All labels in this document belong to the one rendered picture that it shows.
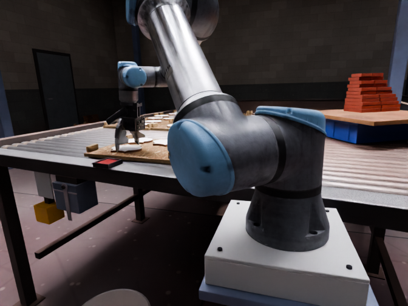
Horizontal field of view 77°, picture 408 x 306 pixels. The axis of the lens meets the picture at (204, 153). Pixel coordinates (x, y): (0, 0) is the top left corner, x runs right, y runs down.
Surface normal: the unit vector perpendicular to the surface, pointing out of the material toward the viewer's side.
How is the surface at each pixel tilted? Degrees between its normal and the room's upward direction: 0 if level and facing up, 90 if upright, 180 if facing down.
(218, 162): 84
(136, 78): 93
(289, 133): 57
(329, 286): 90
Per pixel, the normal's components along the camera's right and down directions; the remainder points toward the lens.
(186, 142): -0.85, 0.23
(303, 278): -0.28, 0.24
